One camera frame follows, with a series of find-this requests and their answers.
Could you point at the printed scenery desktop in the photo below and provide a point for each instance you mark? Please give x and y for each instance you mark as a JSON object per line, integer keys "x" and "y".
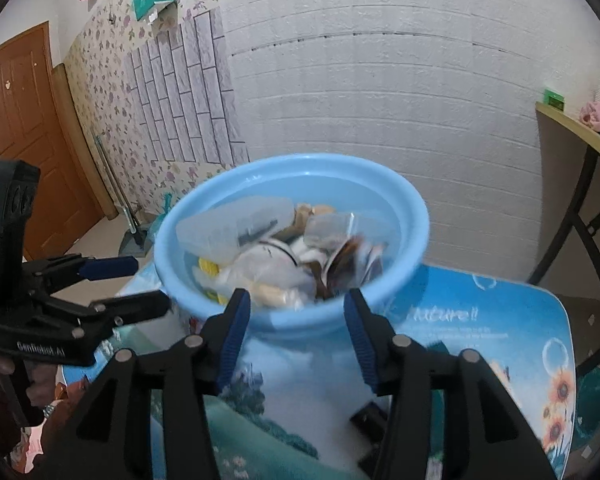
{"x": 505, "y": 310}

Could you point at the side table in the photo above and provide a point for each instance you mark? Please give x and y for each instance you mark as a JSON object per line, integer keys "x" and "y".
{"x": 555, "y": 160}

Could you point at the small black box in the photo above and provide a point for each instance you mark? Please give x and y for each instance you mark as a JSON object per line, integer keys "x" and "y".
{"x": 370, "y": 417}
{"x": 375, "y": 460}

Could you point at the grey dustpan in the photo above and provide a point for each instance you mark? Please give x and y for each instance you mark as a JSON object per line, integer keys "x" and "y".
{"x": 135, "y": 242}

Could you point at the patterned snack packet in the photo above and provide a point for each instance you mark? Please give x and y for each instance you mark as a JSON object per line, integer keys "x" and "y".
{"x": 350, "y": 265}

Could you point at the small green box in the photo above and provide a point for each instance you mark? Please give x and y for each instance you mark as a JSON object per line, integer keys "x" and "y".
{"x": 555, "y": 99}

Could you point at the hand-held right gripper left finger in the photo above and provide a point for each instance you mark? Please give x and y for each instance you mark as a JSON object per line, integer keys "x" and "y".
{"x": 232, "y": 340}

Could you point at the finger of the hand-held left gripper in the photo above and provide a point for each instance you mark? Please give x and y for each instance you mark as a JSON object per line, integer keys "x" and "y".
{"x": 110, "y": 266}
{"x": 130, "y": 305}

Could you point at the clear plastic storage box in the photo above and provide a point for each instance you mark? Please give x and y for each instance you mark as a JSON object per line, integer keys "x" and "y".
{"x": 215, "y": 232}

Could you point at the blue plastic basin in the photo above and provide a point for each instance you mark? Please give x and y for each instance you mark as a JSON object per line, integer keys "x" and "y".
{"x": 300, "y": 317}

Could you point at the dark green round object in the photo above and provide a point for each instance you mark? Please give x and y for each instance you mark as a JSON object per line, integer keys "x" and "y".
{"x": 592, "y": 400}

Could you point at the wooden door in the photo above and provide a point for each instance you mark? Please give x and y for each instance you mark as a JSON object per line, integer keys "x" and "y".
{"x": 25, "y": 110}

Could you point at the green trash bag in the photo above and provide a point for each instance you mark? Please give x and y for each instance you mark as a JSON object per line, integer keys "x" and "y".
{"x": 162, "y": 220}

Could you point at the person's left hand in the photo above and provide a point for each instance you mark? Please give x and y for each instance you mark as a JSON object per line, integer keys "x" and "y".
{"x": 44, "y": 392}

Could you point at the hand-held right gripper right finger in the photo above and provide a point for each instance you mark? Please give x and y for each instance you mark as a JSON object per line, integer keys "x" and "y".
{"x": 360, "y": 345}

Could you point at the silver wristwatch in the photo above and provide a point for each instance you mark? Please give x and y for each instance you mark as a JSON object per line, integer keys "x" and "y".
{"x": 50, "y": 410}

